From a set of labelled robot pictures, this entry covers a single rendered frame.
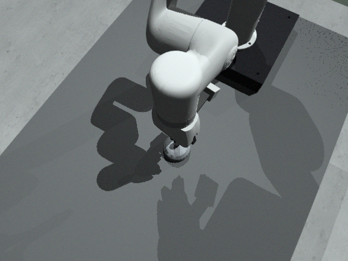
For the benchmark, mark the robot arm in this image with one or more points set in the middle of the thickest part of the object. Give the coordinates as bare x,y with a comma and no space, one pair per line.
193,51

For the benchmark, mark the silver dome bell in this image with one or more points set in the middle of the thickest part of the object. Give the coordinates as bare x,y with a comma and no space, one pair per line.
175,152

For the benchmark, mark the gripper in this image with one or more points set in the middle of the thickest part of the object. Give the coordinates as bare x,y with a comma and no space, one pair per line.
183,136

